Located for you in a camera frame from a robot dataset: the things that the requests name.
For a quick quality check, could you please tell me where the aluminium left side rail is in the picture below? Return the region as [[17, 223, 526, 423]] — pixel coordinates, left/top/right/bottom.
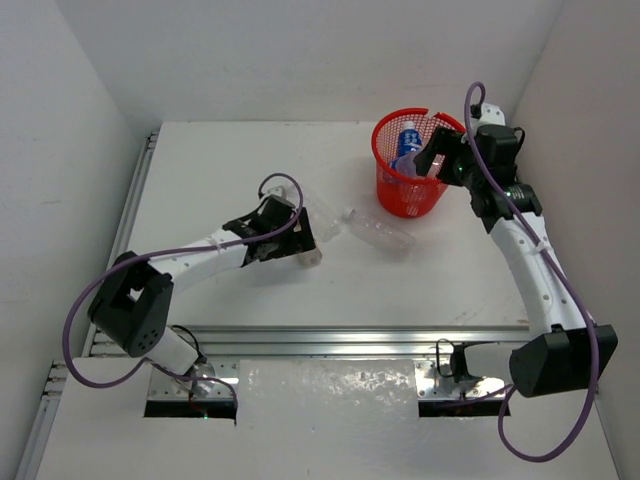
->
[[15, 129, 160, 480]]

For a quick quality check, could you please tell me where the blue label bottle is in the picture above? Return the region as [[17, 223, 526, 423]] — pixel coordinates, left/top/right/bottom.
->
[[389, 151, 417, 178], [396, 120, 423, 158]]

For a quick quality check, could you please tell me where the red mesh plastic bin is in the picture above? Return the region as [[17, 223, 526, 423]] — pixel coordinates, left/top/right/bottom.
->
[[371, 107, 464, 219]]

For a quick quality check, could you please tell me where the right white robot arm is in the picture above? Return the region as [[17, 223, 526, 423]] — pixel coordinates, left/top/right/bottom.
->
[[415, 125, 618, 398]]

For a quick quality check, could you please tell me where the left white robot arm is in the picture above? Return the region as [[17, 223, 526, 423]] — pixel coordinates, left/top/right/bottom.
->
[[88, 195, 321, 375]]

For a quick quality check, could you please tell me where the clear bottle white cap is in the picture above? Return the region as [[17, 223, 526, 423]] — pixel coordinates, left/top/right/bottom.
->
[[304, 190, 341, 243], [342, 208, 416, 258]]

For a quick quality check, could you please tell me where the red cap small bottle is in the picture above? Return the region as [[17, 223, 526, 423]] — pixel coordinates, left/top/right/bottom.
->
[[297, 249, 323, 268]]

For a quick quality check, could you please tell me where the aluminium front rail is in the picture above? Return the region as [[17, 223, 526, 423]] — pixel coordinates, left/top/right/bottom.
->
[[49, 324, 566, 401]]

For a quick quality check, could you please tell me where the blue label bottle back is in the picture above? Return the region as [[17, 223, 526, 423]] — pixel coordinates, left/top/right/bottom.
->
[[389, 151, 417, 178]]

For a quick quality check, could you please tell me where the blue label bottle front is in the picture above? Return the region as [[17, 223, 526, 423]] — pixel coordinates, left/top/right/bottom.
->
[[396, 120, 423, 158]]

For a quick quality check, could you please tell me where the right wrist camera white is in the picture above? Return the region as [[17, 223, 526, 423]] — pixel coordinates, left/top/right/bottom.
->
[[470, 102, 506, 129]]

